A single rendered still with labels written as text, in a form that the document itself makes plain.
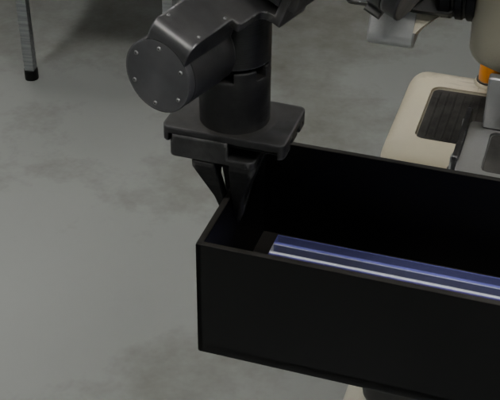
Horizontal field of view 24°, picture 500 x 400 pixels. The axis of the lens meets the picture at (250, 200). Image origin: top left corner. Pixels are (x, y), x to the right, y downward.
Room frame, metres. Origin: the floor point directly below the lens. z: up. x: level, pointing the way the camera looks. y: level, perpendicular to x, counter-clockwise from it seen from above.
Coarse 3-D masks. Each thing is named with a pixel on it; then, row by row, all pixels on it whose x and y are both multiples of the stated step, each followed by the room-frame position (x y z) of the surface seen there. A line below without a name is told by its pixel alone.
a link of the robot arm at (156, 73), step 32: (192, 0) 0.75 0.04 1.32; (224, 0) 0.76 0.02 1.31; (256, 0) 0.77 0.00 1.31; (288, 0) 0.75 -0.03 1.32; (160, 32) 0.72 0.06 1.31; (192, 32) 0.72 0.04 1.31; (224, 32) 0.74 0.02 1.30; (128, 64) 0.73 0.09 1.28; (160, 64) 0.72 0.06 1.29; (192, 64) 0.71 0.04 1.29; (224, 64) 0.74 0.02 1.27; (160, 96) 0.72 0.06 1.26; (192, 96) 0.71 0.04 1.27
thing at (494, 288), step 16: (288, 240) 0.81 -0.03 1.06; (304, 240) 0.81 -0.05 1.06; (288, 256) 0.78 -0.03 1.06; (304, 256) 0.78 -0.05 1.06; (320, 256) 0.78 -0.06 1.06; (336, 256) 0.78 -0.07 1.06; (352, 256) 0.78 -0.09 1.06; (368, 256) 0.78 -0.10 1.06; (384, 256) 0.78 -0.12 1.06; (368, 272) 0.76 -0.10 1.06; (384, 272) 0.76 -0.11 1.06; (400, 272) 0.76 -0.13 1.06; (416, 272) 0.76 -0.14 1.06; (432, 272) 0.76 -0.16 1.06; (448, 272) 0.76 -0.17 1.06; (464, 272) 0.76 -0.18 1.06; (448, 288) 0.74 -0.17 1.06; (464, 288) 0.74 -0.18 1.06; (480, 288) 0.74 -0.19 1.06; (496, 288) 0.74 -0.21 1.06
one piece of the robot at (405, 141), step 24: (432, 72) 1.55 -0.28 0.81; (480, 72) 1.51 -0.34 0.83; (408, 96) 1.49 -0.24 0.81; (432, 96) 1.48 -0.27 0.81; (456, 96) 1.48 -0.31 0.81; (480, 96) 1.48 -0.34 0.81; (408, 120) 1.41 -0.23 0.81; (432, 120) 1.41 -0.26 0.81; (456, 120) 1.41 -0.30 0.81; (480, 120) 1.41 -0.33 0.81; (384, 144) 1.37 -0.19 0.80; (408, 144) 1.35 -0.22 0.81; (432, 144) 1.34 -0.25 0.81
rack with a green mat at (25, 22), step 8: (16, 0) 2.94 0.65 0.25; (24, 0) 2.94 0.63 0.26; (168, 0) 2.87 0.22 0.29; (24, 8) 2.94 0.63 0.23; (168, 8) 2.87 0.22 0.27; (24, 16) 2.94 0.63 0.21; (24, 24) 2.94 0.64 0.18; (24, 32) 2.94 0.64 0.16; (32, 32) 2.96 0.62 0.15; (24, 40) 2.94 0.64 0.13; (32, 40) 2.95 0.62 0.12; (24, 48) 2.94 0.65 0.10; (32, 48) 2.94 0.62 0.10; (24, 56) 2.94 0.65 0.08; (32, 56) 2.94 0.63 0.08; (24, 64) 2.94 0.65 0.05; (32, 64) 2.94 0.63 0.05; (32, 72) 2.93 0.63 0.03; (32, 80) 2.93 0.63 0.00
